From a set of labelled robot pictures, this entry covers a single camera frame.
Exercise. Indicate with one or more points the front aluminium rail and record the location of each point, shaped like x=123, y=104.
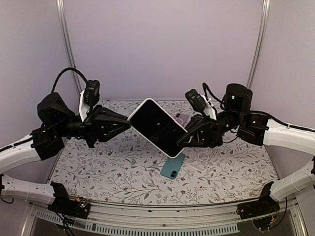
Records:
x=110, y=219

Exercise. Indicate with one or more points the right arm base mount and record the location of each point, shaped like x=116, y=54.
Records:
x=263, y=205

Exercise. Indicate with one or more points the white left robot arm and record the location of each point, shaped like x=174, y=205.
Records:
x=95, y=124

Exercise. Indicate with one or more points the blue phone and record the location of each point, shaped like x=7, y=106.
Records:
x=172, y=166

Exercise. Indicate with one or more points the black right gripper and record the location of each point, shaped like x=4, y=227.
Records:
x=196, y=127

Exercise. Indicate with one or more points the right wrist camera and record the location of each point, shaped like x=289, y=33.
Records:
x=201, y=104

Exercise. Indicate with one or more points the aluminium frame post back left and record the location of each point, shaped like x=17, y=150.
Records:
x=65, y=33

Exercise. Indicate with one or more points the aluminium frame post back right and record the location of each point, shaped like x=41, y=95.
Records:
x=259, y=42

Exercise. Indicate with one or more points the clear phone case with ring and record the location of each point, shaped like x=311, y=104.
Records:
x=201, y=158

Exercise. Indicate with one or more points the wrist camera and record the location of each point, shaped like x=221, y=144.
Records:
x=89, y=97
x=201, y=104

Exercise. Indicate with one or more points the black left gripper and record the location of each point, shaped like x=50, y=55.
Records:
x=106, y=130

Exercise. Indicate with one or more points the floral patterned table mat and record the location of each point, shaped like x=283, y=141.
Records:
x=127, y=169

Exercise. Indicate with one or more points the purple phone with ring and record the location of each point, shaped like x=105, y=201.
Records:
x=181, y=119

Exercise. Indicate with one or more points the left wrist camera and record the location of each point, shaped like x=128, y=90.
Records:
x=89, y=97

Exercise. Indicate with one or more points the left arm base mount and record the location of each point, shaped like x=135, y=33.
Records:
x=78, y=207

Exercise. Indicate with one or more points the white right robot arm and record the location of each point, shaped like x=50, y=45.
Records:
x=293, y=139

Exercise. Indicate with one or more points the aluminium frame post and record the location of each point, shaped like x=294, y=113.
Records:
x=259, y=42
x=65, y=33

